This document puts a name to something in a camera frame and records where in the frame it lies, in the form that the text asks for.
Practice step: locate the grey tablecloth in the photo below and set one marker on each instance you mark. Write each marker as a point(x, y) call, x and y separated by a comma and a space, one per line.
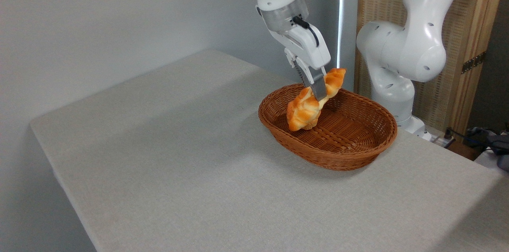
point(159, 144)

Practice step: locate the brown oval wicker basket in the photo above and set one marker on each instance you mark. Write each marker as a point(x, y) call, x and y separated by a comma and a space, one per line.
point(350, 140)

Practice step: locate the round knotted bread roll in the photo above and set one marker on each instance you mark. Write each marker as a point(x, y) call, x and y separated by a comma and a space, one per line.
point(314, 124)

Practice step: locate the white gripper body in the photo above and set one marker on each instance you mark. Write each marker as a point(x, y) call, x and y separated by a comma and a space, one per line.
point(310, 47)

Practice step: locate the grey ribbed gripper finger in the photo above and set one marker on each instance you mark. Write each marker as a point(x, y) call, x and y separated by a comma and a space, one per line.
point(319, 87)
point(300, 70)

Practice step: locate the white vertical light strip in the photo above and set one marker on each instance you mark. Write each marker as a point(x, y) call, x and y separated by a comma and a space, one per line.
point(339, 25)

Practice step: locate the dark metal screen hinge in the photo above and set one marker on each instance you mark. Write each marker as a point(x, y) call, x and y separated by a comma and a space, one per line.
point(473, 62)

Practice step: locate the long braided bread loaf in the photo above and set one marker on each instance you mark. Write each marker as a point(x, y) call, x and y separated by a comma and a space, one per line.
point(302, 111)

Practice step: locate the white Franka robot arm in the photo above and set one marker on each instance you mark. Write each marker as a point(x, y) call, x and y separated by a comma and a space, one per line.
point(413, 49)

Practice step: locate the dark bag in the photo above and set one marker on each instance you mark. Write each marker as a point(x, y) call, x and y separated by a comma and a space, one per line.
point(497, 144)

